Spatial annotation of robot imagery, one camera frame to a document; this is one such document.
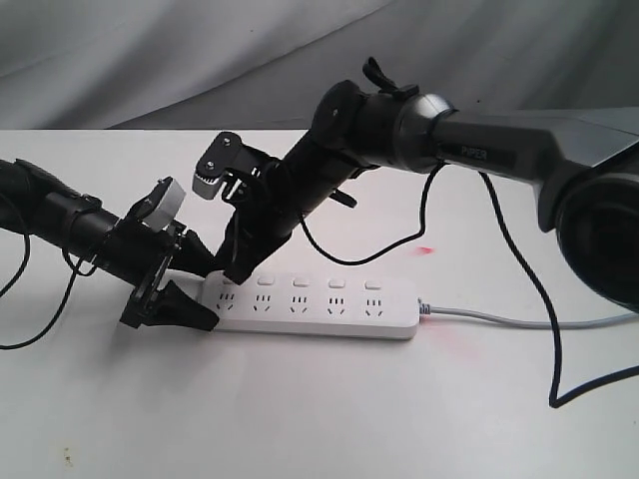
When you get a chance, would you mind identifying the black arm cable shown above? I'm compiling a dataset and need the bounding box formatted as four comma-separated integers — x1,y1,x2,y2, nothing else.
0,194,101,349
299,159,639,410

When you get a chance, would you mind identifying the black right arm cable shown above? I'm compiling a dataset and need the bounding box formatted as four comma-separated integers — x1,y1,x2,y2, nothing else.
299,159,639,410

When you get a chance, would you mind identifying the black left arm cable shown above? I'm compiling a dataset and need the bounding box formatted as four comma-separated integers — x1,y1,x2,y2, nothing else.
0,194,101,349

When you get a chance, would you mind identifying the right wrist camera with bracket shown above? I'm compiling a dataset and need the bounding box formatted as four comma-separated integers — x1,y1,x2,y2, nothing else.
192,132,268,201

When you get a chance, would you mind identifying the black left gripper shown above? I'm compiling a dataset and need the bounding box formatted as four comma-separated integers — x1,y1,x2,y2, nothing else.
94,197,223,332

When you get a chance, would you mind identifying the white five-outlet power strip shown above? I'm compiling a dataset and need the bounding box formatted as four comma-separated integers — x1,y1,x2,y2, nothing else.
198,271,420,340

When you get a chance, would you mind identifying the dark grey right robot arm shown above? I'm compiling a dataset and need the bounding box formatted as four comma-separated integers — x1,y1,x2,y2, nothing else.
206,60,638,310

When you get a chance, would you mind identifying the grey backdrop cloth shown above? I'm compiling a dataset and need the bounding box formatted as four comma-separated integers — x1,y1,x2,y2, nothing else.
1,1,638,130

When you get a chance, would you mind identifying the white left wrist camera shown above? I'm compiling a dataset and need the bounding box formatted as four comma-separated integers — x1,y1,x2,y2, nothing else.
138,177,186,232

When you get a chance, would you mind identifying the grey power cable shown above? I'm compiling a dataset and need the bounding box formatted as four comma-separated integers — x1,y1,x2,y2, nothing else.
416,295,639,330

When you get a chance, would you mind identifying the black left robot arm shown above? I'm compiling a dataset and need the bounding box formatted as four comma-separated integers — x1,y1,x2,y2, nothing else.
1,160,219,331

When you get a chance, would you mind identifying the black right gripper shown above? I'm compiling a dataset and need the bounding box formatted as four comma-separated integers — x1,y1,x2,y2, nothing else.
215,154,320,283

